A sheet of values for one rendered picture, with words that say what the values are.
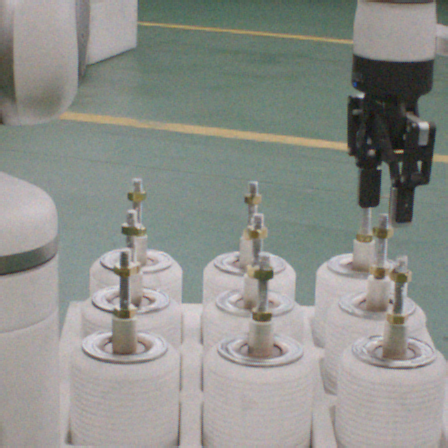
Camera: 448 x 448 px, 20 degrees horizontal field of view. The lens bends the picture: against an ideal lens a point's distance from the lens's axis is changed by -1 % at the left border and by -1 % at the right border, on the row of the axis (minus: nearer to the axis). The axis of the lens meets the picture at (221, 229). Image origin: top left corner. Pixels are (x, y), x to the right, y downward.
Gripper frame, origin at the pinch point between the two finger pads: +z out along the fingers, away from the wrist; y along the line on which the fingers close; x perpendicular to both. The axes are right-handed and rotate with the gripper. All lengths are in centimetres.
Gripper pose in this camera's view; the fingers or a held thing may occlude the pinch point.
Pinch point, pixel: (384, 203)
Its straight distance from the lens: 123.7
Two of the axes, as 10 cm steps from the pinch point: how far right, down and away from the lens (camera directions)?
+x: 9.4, -0.7, 3.3
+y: 3.3, 2.8, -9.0
